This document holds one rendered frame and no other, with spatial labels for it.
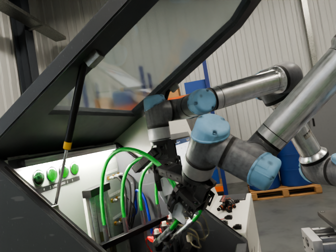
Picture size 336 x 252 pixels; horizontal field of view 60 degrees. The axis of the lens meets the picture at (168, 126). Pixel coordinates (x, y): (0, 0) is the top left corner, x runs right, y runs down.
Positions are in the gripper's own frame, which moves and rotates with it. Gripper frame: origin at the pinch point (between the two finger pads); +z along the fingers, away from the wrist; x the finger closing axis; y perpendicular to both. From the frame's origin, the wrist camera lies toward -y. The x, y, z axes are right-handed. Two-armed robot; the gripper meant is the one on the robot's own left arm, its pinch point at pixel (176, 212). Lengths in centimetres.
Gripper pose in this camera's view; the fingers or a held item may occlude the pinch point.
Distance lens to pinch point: 86.9
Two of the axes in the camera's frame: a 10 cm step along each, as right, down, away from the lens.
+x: 7.4, -3.3, 5.8
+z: -1.6, 7.6, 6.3
